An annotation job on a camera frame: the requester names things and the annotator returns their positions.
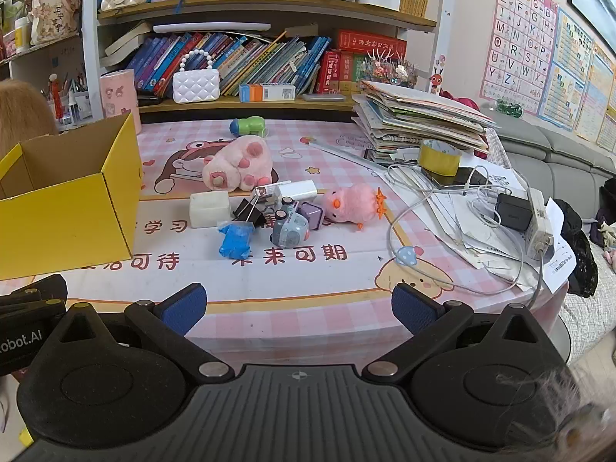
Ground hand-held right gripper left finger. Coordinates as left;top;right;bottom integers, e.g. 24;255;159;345
48;283;236;381

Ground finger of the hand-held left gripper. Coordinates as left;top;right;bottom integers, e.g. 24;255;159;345
0;273;69;322

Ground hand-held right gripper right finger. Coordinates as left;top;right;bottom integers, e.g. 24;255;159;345
362;283;564;381

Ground yellow cardboard box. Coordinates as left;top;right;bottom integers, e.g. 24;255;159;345
0;112;144;281

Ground blue clay packet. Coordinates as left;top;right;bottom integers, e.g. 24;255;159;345
218;221;254;259

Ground pink chick plush toy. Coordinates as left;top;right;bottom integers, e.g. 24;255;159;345
321;185;388;229

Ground grey toy car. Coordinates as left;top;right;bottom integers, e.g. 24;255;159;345
269;197;311;247

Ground purple cube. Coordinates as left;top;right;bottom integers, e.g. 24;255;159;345
298;202;324;231

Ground pink pig plush toy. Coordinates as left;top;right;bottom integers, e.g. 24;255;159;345
202;136;275;192

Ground white charger plug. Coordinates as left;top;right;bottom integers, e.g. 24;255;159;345
272;180;318;208

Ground green and blue toy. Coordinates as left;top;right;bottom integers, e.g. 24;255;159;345
229;116;268;138

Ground loose white papers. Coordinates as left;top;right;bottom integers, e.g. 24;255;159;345
385;154;578;294

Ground cream rectangular block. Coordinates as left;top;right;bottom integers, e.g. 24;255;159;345
189;191;231;228

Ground pink checked tablecloth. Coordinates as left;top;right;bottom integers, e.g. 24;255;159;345
62;118;571;367

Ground black charger plug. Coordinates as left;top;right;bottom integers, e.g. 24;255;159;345
495;193;532;232

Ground black smartphone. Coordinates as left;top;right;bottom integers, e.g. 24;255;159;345
430;166;492;188

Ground yellow tape roll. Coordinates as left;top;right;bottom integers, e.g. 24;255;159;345
418;139;463;179

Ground white power adapter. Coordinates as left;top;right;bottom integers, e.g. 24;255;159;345
524;187;552;259

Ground black cloth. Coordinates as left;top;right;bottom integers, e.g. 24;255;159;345
553;199;600;299

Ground cup of brushes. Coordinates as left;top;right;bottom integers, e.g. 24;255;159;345
45;72;92;126

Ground stack of books and papers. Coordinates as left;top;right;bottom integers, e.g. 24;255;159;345
351;81;501;164

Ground grey sofa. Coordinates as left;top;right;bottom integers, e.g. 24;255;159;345
495;120;616;364

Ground pink cylindrical cup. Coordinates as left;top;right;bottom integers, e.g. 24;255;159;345
99;69;142;136

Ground white quilted handbag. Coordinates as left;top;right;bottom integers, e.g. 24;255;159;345
172;49;221;105

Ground orange blue white carton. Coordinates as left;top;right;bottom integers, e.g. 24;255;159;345
239;83;296;103

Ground colourful crown ornament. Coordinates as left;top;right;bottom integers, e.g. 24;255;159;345
358;50;418;90

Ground white and yellow bottle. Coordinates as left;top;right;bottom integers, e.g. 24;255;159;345
13;17;32;54

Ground row of leaning books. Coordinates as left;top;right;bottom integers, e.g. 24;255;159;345
101;29;333;97

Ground red dictionaries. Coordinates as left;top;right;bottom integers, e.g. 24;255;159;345
318;29;407;94

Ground rabbit figurine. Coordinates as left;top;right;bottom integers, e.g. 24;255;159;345
29;0;78;46

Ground white paper roll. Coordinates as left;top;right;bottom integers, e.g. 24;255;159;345
153;22;271;35

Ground wooden bookshelf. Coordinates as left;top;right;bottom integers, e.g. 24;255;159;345
82;0;458;123

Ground white charging cable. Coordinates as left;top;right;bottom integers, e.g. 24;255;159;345
387;164;549;311

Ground deer wall sticker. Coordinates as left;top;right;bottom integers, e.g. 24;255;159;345
428;55;446;94

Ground yellow wall chart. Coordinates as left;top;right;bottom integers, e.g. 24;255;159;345
575;43;616;151

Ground blue bordered wall chart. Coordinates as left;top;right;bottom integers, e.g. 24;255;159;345
539;7;598;131

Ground pink alphabet wall poster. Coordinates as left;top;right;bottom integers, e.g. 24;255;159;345
479;0;559;116

